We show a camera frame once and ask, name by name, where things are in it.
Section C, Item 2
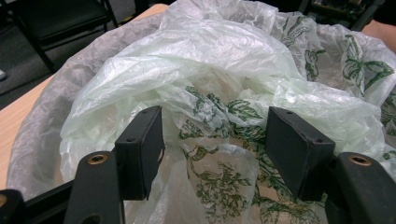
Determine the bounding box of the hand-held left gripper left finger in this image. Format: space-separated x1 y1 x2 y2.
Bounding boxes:
114 105 166 202

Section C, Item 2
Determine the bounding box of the grey translucent plastic bag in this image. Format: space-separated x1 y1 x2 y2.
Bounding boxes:
6 12 171 202

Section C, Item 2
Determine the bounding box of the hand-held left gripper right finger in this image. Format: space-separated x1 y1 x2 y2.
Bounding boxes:
264 105 337 203

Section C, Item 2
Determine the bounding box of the dark metal stand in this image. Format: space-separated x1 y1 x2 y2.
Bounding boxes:
298 0 387 32

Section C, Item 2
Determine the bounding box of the black chair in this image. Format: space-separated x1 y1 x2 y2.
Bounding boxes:
8 0 120 73

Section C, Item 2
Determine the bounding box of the white plastic bag green print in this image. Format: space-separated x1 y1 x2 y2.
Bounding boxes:
59 0 396 224

